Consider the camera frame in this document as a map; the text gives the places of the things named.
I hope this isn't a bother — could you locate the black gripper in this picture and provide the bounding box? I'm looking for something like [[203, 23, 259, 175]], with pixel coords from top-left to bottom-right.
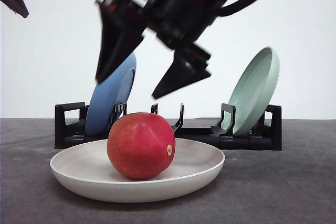
[[96, 0, 224, 99]]

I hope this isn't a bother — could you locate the white plate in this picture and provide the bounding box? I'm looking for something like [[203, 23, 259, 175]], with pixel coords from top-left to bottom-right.
[[50, 139, 225, 203]]

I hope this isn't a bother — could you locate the blue plate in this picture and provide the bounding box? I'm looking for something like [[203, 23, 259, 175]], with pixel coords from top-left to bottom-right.
[[85, 52, 137, 136]]

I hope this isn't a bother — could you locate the light green plate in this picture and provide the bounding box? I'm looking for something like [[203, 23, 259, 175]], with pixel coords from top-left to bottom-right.
[[222, 47, 280, 136]]

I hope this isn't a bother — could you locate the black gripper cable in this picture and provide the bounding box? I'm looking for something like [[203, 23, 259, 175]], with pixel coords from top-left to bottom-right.
[[217, 0, 255, 17]]

